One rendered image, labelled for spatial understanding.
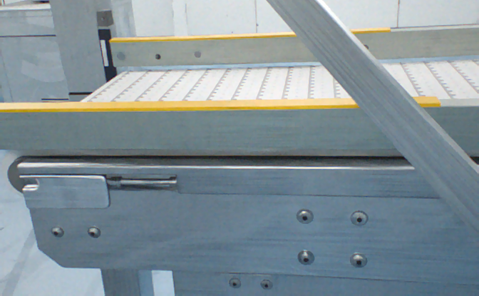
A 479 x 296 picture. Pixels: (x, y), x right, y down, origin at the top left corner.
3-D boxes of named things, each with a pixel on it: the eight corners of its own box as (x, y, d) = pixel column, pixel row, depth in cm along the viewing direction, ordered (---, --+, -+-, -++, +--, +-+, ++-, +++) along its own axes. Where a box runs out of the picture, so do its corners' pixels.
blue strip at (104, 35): (120, 172, 73) (96, 29, 66) (122, 170, 74) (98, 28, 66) (130, 172, 73) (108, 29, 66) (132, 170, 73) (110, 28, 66)
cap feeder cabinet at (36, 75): (11, 145, 304) (-22, 10, 277) (60, 113, 356) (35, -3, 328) (115, 145, 292) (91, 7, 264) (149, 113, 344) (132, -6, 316)
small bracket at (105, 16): (98, 27, 66) (95, 11, 65) (104, 24, 68) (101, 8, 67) (107, 26, 66) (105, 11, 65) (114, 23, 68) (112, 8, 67)
